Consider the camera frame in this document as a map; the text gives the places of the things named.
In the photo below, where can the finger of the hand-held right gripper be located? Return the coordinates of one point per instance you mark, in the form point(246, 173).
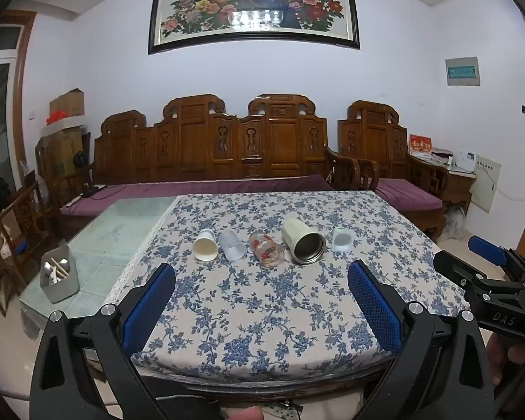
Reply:
point(485, 248)
point(453, 264)

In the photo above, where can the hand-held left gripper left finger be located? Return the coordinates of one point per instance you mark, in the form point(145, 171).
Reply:
point(151, 306)

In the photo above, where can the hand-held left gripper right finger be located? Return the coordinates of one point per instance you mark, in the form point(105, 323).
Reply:
point(376, 310)

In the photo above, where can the small white green cup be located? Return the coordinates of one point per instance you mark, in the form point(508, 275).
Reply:
point(342, 241)

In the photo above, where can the white paper cup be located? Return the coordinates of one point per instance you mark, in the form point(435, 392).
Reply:
point(204, 249)

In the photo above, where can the clear plastic cup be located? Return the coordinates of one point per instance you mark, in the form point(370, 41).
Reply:
point(232, 247)

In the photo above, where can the cream steel tumbler cup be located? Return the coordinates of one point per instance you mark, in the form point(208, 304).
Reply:
point(295, 232)

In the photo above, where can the red printed glass cup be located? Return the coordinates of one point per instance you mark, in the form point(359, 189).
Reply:
point(267, 249)

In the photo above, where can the person's right hand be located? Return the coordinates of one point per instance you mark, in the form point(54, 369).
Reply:
point(507, 358)

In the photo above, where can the clear plastic bag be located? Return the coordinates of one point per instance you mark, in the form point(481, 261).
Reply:
point(455, 223)

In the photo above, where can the wooden side table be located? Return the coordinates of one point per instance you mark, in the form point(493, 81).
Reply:
point(457, 186)

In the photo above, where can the short purple seat cushion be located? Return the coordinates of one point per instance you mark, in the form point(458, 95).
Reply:
point(409, 194)

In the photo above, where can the glass top table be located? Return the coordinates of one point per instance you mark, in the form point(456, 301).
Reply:
point(105, 236)

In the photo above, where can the grey utensil holder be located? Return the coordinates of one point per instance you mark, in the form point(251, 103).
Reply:
point(63, 288)

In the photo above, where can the white tabletop device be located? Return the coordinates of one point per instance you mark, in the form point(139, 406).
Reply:
point(467, 161)

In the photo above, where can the blue floral tablecloth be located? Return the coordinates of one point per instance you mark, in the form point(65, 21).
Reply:
point(245, 315)

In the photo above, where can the wooden chopsticks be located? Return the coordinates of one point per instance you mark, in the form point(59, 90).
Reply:
point(63, 270)

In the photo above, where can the white spoon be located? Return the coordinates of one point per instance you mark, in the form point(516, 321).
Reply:
point(48, 269)

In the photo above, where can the red desk calendar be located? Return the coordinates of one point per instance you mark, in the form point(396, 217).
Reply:
point(420, 146)

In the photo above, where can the long purple seat cushion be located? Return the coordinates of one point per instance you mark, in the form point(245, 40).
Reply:
point(192, 190)

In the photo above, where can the black charger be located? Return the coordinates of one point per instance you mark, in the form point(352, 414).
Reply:
point(88, 190)

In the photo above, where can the carved wooden armchair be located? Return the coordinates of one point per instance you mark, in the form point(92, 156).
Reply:
point(376, 140)

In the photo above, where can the wooden side chair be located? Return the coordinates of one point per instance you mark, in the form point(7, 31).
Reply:
point(26, 214)

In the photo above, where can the carved wooden sofa bench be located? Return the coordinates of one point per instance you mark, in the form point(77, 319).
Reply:
point(201, 144)

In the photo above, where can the large cardboard box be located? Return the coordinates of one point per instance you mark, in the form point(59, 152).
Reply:
point(61, 153)

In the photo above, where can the red decoration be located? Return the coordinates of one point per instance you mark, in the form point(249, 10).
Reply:
point(57, 118)

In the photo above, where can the small cardboard box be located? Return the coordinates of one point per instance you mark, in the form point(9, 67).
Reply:
point(68, 103)

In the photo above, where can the framed peacock flower painting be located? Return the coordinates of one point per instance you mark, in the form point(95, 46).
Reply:
point(253, 4)

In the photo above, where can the beige wall distribution box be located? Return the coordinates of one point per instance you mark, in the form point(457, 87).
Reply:
point(485, 183)

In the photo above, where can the wall breaker panel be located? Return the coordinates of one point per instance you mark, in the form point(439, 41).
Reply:
point(463, 71)

